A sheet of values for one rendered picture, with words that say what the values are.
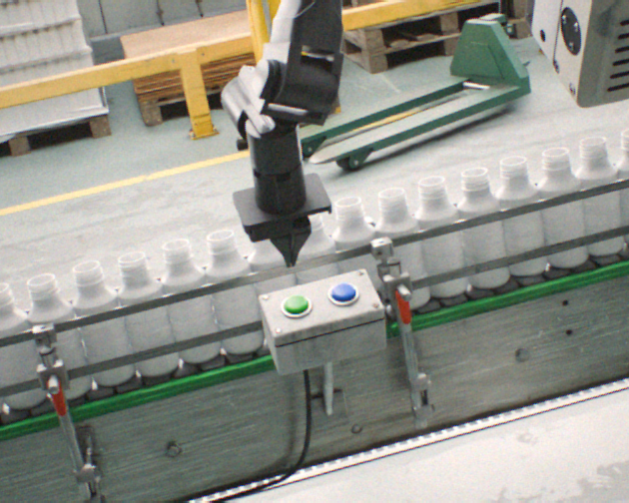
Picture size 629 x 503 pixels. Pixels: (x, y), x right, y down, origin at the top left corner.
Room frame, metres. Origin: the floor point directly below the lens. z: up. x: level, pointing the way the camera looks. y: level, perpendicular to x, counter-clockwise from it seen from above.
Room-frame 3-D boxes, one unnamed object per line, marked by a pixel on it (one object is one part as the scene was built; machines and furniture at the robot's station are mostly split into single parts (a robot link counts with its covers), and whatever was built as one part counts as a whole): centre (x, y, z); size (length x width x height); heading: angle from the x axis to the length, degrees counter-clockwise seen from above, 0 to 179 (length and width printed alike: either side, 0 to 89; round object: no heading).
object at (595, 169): (1.64, -0.41, 1.08); 0.06 x 0.06 x 0.17
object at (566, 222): (1.63, -0.35, 1.08); 0.06 x 0.06 x 0.17
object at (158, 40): (7.44, 0.37, 0.16); 1.23 x 1.02 x 0.31; 8
